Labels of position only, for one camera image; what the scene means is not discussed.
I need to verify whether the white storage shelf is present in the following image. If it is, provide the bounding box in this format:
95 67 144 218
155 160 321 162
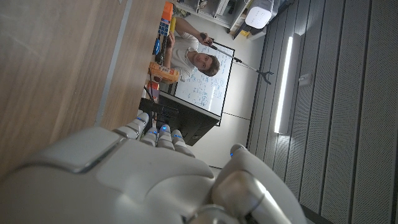
175 0 253 30

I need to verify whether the orange block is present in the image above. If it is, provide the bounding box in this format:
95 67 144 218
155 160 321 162
162 1 174 22

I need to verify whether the black monitor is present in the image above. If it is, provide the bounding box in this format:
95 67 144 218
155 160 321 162
138 91 221 147

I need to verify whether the orange toy drill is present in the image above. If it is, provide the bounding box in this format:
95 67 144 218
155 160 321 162
148 61 181 85

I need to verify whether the black reacher grabber tool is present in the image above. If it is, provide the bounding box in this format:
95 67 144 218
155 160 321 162
199 32 275 85

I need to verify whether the white air purifier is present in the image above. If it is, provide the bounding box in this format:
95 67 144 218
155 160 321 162
244 0 275 30

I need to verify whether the whiteboard with blue writing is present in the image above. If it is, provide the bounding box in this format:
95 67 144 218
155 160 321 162
174 41 236 127

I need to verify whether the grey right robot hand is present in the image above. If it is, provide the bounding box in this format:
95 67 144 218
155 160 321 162
0 111 308 224

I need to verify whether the small grey ceiling sensor box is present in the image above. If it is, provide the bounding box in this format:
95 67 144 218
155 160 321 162
298 72 313 87

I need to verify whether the thin black cable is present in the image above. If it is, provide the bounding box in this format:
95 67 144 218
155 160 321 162
147 67 155 102

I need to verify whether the long ceiling light strip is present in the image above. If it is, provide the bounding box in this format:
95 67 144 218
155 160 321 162
273 33 302 136

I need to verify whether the person in white t-shirt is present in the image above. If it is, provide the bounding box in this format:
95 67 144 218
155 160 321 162
162 16 221 83

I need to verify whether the blue puzzle cube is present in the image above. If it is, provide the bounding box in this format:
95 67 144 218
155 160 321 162
157 19 171 37

